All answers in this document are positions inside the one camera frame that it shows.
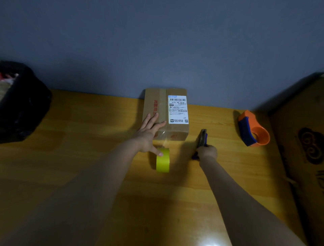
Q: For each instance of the person's left hand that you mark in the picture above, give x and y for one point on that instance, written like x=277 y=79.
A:
x=144 y=138

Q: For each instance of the person's right hand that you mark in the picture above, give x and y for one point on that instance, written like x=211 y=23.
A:
x=208 y=152

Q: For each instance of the person's right fingers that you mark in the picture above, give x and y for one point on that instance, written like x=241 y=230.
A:
x=199 y=152

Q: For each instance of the person's left thumb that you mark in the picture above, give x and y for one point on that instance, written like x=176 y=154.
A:
x=157 y=151

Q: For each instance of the person's left middle finger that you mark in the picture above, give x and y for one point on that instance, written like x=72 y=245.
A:
x=154 y=120

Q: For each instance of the blue grey cutter tool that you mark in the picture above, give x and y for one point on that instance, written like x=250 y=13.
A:
x=202 y=138

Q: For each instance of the brown cardboard parcel box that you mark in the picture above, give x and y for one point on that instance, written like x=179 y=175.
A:
x=174 y=129

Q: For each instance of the person's right forearm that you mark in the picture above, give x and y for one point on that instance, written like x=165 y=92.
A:
x=240 y=207

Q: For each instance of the person's left forearm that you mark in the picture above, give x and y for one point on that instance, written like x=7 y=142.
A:
x=83 y=192

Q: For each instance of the yellow tape roll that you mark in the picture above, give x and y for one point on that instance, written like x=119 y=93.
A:
x=162 y=163

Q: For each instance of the orange blue tape dispenser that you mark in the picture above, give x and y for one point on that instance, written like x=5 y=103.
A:
x=253 y=129

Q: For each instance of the large printed cardboard box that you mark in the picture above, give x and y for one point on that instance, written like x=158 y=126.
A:
x=301 y=152

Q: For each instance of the black plastic bag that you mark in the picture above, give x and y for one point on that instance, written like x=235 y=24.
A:
x=24 y=106

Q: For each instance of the red white items in bag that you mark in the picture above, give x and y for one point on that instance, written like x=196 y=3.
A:
x=7 y=81

